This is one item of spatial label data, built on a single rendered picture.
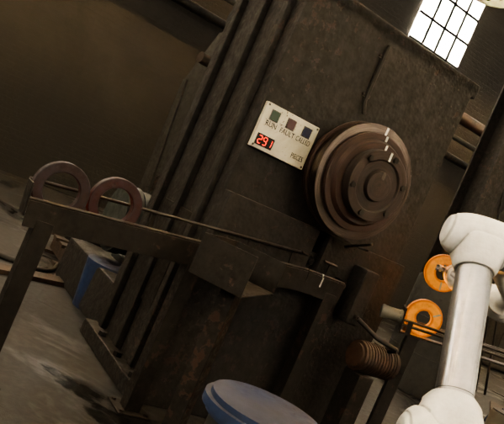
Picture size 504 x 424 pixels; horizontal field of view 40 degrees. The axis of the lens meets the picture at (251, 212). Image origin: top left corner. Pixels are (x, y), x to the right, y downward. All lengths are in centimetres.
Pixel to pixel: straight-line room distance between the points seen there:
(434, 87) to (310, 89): 64
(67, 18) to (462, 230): 693
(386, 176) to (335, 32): 60
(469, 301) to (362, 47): 128
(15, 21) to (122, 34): 123
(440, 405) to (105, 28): 729
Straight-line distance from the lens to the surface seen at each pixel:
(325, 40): 275
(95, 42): 853
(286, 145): 268
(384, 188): 269
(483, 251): 201
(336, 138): 263
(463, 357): 188
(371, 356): 282
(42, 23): 840
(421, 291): 544
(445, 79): 315
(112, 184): 230
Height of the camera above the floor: 88
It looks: 1 degrees down
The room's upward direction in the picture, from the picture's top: 24 degrees clockwise
